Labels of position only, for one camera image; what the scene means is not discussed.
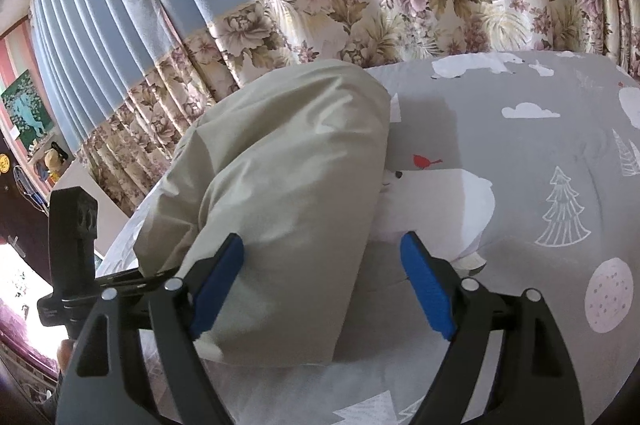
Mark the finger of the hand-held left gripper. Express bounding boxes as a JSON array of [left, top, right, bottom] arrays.
[[94, 266, 177, 296]]

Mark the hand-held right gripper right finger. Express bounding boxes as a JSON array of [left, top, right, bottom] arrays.
[[400, 230, 587, 425]]

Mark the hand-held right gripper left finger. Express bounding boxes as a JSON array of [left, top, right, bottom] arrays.
[[56, 232, 246, 425]]

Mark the beige hooded garment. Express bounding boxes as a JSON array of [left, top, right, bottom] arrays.
[[132, 58, 392, 366]]

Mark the person's left hand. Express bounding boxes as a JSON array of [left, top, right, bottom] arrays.
[[56, 339, 79, 369]]

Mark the yellow plush toy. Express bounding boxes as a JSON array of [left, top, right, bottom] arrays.
[[42, 142, 68, 178]]

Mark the grey printed bedsheet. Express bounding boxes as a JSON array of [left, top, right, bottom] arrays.
[[97, 50, 640, 425]]

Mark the blue curtain with floral hem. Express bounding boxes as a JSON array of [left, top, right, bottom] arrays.
[[27, 0, 640, 213]]

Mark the green wall painting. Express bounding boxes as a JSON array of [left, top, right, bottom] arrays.
[[0, 70, 57, 142]]

